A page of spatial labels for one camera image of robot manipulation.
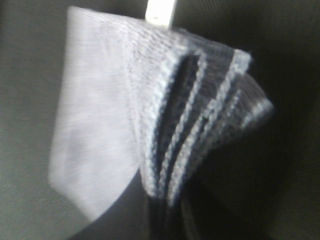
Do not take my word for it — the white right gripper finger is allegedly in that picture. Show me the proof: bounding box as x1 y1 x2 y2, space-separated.
145 0 176 29

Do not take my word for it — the lavender grey towel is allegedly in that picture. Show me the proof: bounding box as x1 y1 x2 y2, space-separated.
48 6 274 221

